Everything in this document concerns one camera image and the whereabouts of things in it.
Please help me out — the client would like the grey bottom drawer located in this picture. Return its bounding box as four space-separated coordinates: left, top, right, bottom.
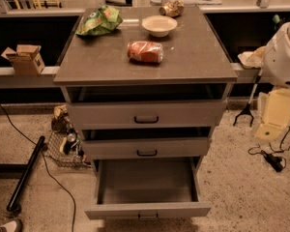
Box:
85 158 211 221

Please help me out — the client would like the grey drawer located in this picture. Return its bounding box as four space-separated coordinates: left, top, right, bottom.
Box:
66 83 227 130
85 158 211 221
82 127 212 160

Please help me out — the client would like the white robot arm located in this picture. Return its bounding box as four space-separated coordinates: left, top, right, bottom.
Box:
263 22 290 88

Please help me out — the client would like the grey top drawer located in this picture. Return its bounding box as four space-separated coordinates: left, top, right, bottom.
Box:
66 83 227 130

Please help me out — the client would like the grey drawer cabinet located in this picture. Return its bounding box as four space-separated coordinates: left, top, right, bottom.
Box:
53 5 239 179

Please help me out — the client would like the grey middle drawer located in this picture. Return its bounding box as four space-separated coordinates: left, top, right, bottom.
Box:
82 127 212 160

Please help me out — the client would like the orange soda can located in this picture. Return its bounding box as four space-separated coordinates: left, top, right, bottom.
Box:
127 41 163 64

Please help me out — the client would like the white bowl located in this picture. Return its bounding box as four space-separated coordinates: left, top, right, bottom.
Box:
142 15 178 38

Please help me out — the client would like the brown toy figure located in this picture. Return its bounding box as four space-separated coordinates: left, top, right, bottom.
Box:
51 104 69 132

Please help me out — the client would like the green chip bag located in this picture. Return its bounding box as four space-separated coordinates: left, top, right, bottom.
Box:
76 5 123 36

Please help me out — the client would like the reacher grabber tool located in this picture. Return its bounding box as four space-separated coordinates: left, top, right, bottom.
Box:
233 68 263 127

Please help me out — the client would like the crushed gold can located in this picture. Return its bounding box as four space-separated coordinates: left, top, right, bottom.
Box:
159 0 185 17

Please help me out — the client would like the white takeout tray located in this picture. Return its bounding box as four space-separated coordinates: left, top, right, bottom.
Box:
238 51 263 69

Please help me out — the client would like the black table leg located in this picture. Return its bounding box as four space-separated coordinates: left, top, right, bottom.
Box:
7 136 45 214

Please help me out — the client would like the small cardboard box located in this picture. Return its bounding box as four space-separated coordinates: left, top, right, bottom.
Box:
1 44 44 76

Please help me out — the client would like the yellow foam container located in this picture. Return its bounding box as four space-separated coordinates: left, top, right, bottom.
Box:
253 88 290 141

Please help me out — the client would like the black power adapter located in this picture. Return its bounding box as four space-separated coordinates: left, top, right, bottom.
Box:
261 151 285 172

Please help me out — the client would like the grey shoe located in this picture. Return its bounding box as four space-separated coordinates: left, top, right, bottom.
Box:
0 219 22 232

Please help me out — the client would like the wire basket with items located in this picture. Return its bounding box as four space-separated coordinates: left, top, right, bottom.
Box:
46 128 91 168

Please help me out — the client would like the black floor cable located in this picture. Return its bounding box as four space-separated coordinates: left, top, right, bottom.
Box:
0 87 77 232

